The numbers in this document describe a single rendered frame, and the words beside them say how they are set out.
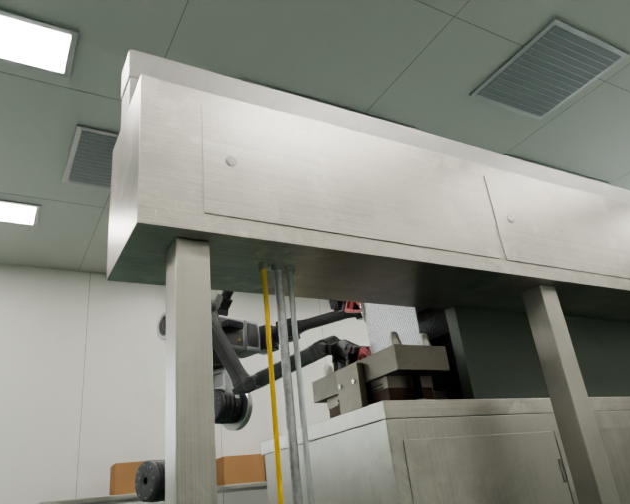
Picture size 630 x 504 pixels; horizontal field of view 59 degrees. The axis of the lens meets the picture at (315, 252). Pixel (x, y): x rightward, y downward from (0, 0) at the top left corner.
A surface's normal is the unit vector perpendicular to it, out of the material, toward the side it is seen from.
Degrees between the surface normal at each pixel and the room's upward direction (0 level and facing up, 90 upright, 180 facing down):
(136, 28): 180
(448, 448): 90
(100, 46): 180
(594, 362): 90
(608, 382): 90
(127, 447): 90
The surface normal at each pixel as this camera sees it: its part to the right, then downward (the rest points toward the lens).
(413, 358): 0.48, -0.41
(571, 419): -0.87, -0.11
